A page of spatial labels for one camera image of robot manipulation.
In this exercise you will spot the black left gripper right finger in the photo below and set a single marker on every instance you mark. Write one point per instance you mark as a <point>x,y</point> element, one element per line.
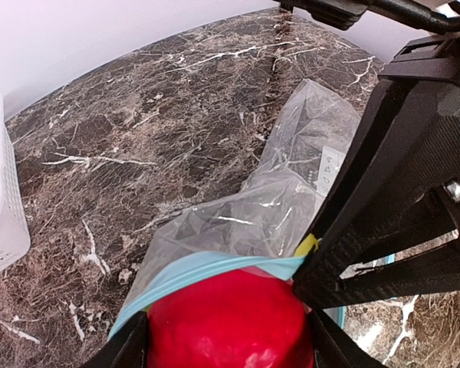
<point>333,348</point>

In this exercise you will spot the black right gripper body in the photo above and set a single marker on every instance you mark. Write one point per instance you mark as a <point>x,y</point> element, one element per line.
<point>436,58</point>

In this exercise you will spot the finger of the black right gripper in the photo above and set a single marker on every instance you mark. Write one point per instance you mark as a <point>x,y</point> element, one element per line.
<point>431,272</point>
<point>397,194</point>

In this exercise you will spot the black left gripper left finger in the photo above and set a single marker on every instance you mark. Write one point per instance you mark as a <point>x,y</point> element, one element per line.
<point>127,348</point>

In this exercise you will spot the red toy apple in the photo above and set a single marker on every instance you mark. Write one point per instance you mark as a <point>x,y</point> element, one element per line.
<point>242,318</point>

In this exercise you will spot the clear zip bag yellow slider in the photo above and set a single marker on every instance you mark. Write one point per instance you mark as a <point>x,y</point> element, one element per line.
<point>249,229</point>

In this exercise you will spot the clear zip bag blue zipper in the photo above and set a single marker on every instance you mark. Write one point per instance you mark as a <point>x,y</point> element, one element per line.
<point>309,140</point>

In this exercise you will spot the white perforated plastic basket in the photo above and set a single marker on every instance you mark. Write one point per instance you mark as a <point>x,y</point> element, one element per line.
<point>14,235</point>

